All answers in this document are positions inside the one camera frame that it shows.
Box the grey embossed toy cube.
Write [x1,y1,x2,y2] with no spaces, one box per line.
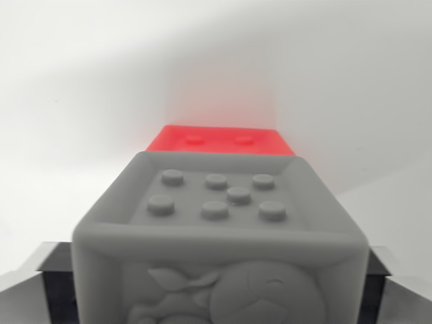
[71,151,372,324]

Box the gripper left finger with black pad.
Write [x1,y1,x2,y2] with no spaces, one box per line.
[0,241,79,324]

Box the red embossed toy cube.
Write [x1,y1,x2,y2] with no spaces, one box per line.
[146,124,297,157]

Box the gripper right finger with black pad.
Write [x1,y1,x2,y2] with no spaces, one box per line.
[359,245,432,324]

